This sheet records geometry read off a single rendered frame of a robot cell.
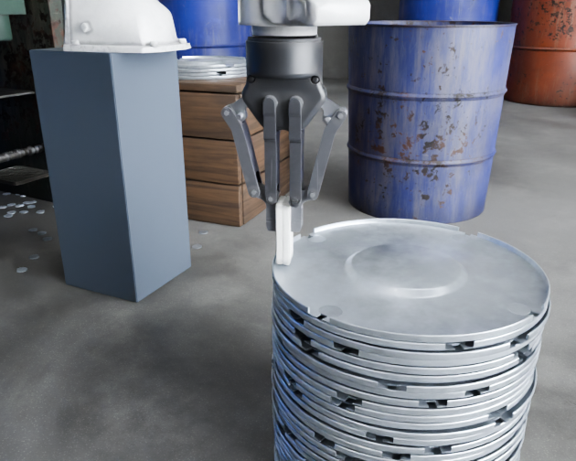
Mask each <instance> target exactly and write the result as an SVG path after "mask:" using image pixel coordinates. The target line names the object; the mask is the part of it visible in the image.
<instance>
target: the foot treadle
mask: <svg viewBox="0 0 576 461"><path fill-rule="evenodd" d="M43 177H49V175H48V171H47V170H42V169H37V168H33V167H27V166H11V167H8V168H5V169H1V170H0V183H4V184H8V185H12V186H17V185H22V184H25V183H28V182H31V181H34V180H38V179H41V178H43Z"/></svg>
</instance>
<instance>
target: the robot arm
mask: <svg viewBox="0 0 576 461"><path fill-rule="evenodd" d="M369 13H370V3H369V1H368V0H238V16H239V25H244V26H251V29H252V34H253V35H256V36H253V37H248V40H246V73H247V79H246V84H245V86H244V88H243V90H242V97H241V98H240V99H238V100H237V101H235V102H234V103H230V104H228V105H227V106H225V107H224V108H223V109H222V110H221V116H222V117H223V119H224V120H225V122H226V123H227V125H228V126H229V128H230V130H231V131H232V135H233V139H234V142H235V145H236V149H237V153H238V156H239V160H240V165H241V169H242V173H243V175H244V179H245V183H246V187H247V189H248V193H249V195H250V196H251V197H252V198H260V199H262V200H263V201H264V202H265V204H266V227H267V230H268V231H276V263H277V264H282V263H283V264H284V265H289V264H290V262H291V260H292V256H293V232H300V230H301V228H302V225H303V203H304V202H306V201H308V200H316V199H317V197H318V194H319V191H320V187H321V185H322V181H323V178H324V174H325V169H326V165H327V161H328V158H329V155H330V152H331V148H332V144H333V142H334V138H335V135H336V131H337V130H338V129H339V127H340V126H341V124H342V123H343V122H344V121H345V119H346V118H347V108H346V107H345V106H338V105H337V104H335V103H334V102H332V101H331V100H329V99H328V98H327V92H326V89H325V86H324V83H323V40H321V37H319V36H318V34H317V26H351V25H365V24H366V23H367V22H368V21H369ZM64 14H65V36H64V43H63V51H80V52H120V53H151V52H166V51H174V50H183V49H188V48H191V47H190V43H187V41H186V39H185V38H177V37H176V30H175V26H174V22H173V18H172V15H171V13H170V11H169V10H168V9H167V8H165V7H164V6H163V5H162V4H161V3H159V2H158V1H157V0H64ZM247 106H248V108H249V109H250V111H251V112H252V114H253V115H254V117H255V118H256V119H257V121H258V122H259V124H260V125H261V126H262V127H263V140H264V165H265V185H264V184H263V183H262V179H261V173H260V169H259V166H258V162H257V158H256V155H255V152H254V148H253V144H252V140H251V134H250V131H249V127H248V125H247V122H246V120H245V119H246V118H247V117H248V113H247ZM321 108H322V109H323V110H324V115H323V122H324V123H326V126H325V130H324V132H323V135H322V139H321V143H320V146H319V149H318V153H317V157H316V160H315V166H314V170H313V173H312V176H311V180H310V184H309V186H306V187H304V128H305V127H306V126H307V125H308V124H309V123H310V122H311V121H312V120H313V118H314V117H315V115H316V114H317V113H318V111H319V110H320V109H321ZM281 130H285V131H289V142H290V196H287V197H286V196H280V197H279V195H280V193H281V190H280V133H281Z"/></svg>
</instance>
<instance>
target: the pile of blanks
mask: <svg viewBox="0 0 576 461"><path fill-rule="evenodd" d="M274 286H275V284H272V351H273V353H272V418H273V433H274V461H519V457H520V449H521V446H522V444H523V440H524V435H525V428H526V424H527V418H528V410H529V407H530V402H531V398H532V396H533V394H534V391H535V388H536V384H537V368H536V364H537V361H538V357H539V351H540V346H541V338H542V331H543V328H544V326H545V324H546V322H547V320H548V318H549V312H550V306H551V304H550V298H549V302H548V307H547V310H546V312H545V314H544V315H543V317H542V318H541V319H540V321H539V322H538V323H537V324H536V325H535V326H533V327H532V328H531V329H529V330H528V331H526V332H524V333H522V334H520V335H519V336H516V337H514V338H511V339H509V340H506V341H503V342H499V343H496V344H493V345H489V346H484V347H479V348H468V349H462V348H461V346H460V345H456V346H453V347H454V348H455V350H414V349H404V348H390V347H384V346H379V345H374V344H369V343H366V342H362V341H358V340H354V339H351V338H346V337H343V336H340V335H338V334H335V333H332V332H330V331H327V330H325V329H323V328H320V327H318V326H316V325H314V324H312V323H310V322H309V321H307V320H305V319H303V318H302V317H300V316H298V315H297V314H296V313H295V312H294V311H293V310H292V309H290V308H289V307H288V306H287V305H286V304H285V303H284V302H283V301H282V299H281V298H280V297H279V296H278V294H277V292H276V291H275V288H274Z"/></svg>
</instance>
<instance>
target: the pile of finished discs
mask: <svg viewBox="0 0 576 461"><path fill-rule="evenodd" d="M177 70H178V79H179V80H218V79H231V78H240V77H246V76H247V73H246V59H245V57H232V56H184V57H182V59H177Z"/></svg>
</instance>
